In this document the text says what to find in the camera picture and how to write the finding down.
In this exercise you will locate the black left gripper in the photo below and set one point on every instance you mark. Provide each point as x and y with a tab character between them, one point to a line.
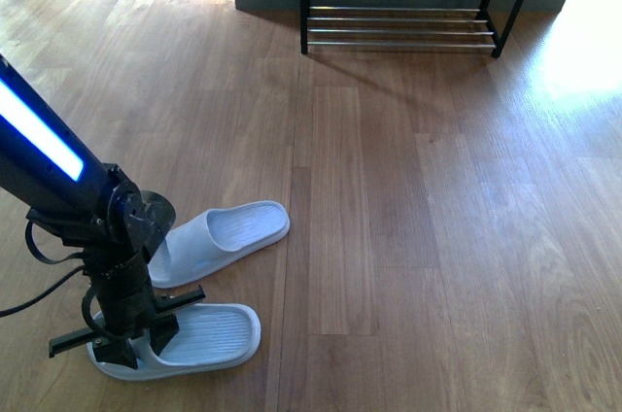
120	306

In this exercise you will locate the light blue slipper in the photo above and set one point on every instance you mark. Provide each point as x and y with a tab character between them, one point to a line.
211	337
216	239

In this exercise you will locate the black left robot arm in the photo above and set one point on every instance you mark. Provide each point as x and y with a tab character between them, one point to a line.
113	227

